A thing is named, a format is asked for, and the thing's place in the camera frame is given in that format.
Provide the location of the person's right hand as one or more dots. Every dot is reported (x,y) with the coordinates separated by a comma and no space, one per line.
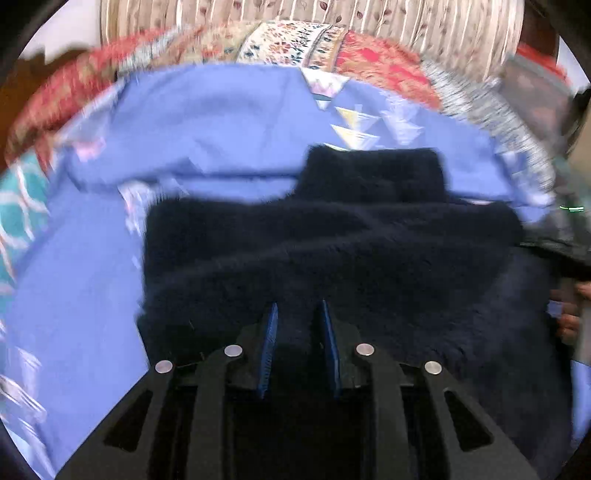
(569,318)

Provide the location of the red floral patchwork quilt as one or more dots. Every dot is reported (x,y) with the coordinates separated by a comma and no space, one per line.
(383,60)

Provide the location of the teal lattice patterned cloth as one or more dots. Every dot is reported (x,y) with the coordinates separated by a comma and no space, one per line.
(18,221)

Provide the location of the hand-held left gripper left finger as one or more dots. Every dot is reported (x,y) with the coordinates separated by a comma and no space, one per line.
(269,342)

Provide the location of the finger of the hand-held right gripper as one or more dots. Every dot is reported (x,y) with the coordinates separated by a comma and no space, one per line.
(549,251)

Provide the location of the blue patterned bed sheet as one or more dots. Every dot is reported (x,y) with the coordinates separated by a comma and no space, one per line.
(83,277)

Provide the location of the dark navy fuzzy sweater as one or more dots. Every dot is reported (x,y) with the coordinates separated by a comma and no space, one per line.
(351,258)

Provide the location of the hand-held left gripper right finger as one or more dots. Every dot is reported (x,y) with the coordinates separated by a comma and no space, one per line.
(328,342)

